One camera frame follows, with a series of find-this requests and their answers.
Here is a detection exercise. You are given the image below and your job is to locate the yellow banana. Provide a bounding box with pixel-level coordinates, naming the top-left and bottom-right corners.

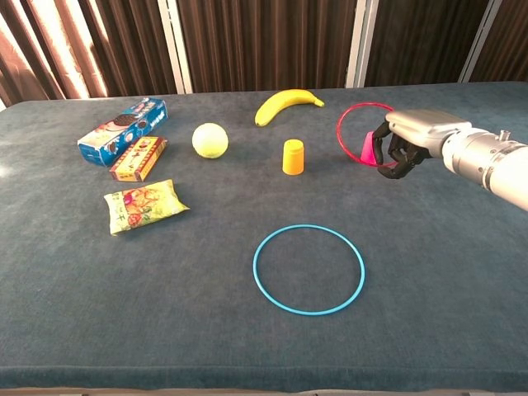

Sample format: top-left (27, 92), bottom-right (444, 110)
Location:
top-left (254, 88), bottom-right (326, 128)

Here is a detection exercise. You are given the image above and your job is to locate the blue plastic ring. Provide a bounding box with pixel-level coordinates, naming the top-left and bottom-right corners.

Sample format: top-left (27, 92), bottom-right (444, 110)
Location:
top-left (252, 224), bottom-right (366, 317)

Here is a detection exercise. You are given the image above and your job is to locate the blue cookie box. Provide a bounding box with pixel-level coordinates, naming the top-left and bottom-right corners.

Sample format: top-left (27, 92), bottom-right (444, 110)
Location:
top-left (77, 97), bottom-right (169, 168)

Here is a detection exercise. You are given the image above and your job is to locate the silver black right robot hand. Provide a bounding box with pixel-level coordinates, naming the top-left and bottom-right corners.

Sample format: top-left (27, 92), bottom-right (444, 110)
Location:
top-left (373, 109), bottom-right (472, 182)

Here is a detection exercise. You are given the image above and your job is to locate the yellow-green tennis ball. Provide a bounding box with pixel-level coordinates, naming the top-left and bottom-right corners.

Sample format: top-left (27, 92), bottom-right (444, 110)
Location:
top-left (191, 122), bottom-right (229, 159)

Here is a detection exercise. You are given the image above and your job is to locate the yellow snack bag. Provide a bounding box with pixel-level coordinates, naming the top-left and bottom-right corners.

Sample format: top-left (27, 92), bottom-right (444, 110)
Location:
top-left (103, 178), bottom-right (191, 237)

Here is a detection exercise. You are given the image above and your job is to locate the brown pleated curtain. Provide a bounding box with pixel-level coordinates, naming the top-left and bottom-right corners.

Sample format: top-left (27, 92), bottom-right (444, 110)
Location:
top-left (363, 0), bottom-right (492, 87)
top-left (469, 0), bottom-right (528, 83)
top-left (176, 0), bottom-right (359, 94)
top-left (0, 0), bottom-right (179, 109)

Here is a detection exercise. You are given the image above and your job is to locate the pink plastic cup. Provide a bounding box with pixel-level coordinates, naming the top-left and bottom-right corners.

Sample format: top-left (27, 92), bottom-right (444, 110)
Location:
top-left (360, 131), bottom-right (379, 166)

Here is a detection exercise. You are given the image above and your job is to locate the red yellow carton box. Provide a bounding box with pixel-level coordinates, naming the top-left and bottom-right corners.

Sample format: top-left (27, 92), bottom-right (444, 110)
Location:
top-left (109, 136), bottom-right (168, 183)

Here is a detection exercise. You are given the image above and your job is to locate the red plastic ring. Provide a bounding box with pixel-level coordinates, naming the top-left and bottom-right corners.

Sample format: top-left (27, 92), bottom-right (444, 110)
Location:
top-left (336, 102), bottom-right (399, 168)

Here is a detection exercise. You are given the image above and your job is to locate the white frame post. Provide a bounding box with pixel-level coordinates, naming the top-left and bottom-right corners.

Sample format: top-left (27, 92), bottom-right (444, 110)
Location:
top-left (344, 0), bottom-right (380, 88)
top-left (457, 0), bottom-right (505, 83)
top-left (156, 0), bottom-right (194, 95)

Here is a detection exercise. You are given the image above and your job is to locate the yellow plastic cup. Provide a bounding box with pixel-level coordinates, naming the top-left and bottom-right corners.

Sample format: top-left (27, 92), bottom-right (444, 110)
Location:
top-left (281, 139), bottom-right (306, 176)

